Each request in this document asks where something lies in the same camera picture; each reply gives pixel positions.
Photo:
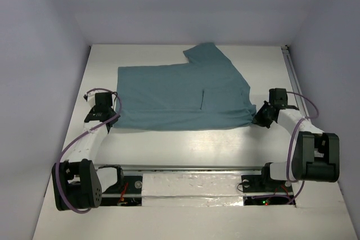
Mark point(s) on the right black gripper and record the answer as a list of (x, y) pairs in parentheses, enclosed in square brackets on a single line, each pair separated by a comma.
[(259, 120)]

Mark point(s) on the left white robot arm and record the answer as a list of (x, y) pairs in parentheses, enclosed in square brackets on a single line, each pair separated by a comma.
[(78, 183)]

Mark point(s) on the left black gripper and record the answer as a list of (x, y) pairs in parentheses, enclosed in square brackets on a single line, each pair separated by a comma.
[(100, 114)]

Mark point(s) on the aluminium rail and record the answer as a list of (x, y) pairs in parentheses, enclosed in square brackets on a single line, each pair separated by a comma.
[(295, 86), (187, 168)]

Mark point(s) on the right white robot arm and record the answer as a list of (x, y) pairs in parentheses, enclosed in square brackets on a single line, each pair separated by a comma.
[(313, 155)]

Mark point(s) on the aluminium right side rail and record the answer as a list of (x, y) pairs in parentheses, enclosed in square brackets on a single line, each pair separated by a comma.
[(295, 86)]

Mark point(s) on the aluminium front rail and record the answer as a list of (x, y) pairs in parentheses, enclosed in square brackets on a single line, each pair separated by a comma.
[(187, 168)]

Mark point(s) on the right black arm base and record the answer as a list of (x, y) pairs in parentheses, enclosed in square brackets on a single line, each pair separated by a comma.
[(261, 190)]

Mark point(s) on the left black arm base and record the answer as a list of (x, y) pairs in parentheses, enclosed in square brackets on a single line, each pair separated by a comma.
[(127, 191)]

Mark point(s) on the teal t shirt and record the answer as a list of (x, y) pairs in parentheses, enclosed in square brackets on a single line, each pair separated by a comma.
[(207, 92)]

